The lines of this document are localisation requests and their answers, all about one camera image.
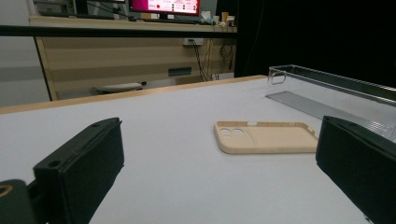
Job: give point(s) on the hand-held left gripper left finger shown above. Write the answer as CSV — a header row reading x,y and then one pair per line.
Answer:
x,y
87,161

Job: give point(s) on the grey equipment box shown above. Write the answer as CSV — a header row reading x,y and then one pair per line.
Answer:
x,y
53,6

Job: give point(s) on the clear acrylic display rack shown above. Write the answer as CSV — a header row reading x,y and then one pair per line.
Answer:
x,y
311,105

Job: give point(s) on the computer monitor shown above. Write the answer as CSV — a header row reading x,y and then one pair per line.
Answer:
x,y
168,6

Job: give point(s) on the yellow cup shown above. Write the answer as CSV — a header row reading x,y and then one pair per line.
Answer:
x,y
224,16

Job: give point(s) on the black keyboard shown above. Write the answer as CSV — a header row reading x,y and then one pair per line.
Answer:
x,y
171,21

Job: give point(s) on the white power outlet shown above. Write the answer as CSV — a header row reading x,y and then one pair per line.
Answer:
x,y
193,41

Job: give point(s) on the beige phone case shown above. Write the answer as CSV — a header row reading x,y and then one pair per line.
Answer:
x,y
280,140

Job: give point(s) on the grey stool seat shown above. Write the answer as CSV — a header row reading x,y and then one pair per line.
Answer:
x,y
118,87

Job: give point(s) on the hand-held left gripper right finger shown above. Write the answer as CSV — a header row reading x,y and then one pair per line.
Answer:
x,y
361,161

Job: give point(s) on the white cup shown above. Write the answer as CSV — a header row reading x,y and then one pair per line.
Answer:
x,y
231,20

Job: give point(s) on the wooden desk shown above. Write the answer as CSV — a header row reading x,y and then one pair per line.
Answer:
x,y
109,62

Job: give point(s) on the tissue box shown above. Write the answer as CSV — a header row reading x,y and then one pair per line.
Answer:
x,y
205,16

